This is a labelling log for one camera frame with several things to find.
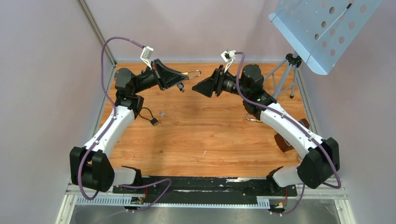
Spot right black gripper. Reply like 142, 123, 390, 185
192, 65, 250, 98

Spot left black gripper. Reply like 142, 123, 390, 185
132, 58, 187, 94

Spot small brass padlock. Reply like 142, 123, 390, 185
181, 70, 202, 79

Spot black cable lock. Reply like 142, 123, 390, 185
138, 107, 160, 127

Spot large brass padlock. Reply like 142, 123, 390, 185
244, 113, 262, 122

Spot small padlock keys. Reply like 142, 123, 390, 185
177, 82, 185, 92

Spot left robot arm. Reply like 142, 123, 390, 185
70, 59, 189, 193

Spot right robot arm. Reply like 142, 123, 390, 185
192, 64, 339, 195

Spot grey stand tripod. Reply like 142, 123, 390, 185
264, 51, 303, 98

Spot brown wooden metronome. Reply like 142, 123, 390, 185
274, 119, 310, 153

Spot light blue music stand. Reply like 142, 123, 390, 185
269, 0, 381, 75

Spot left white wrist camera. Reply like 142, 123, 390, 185
140, 46, 154, 69

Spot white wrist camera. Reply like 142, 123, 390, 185
221, 50, 236, 73
140, 46, 154, 69

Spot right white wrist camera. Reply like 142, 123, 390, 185
221, 50, 236, 73

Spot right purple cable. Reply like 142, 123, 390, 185
234, 51, 342, 189

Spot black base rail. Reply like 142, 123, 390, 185
74, 175, 347, 214

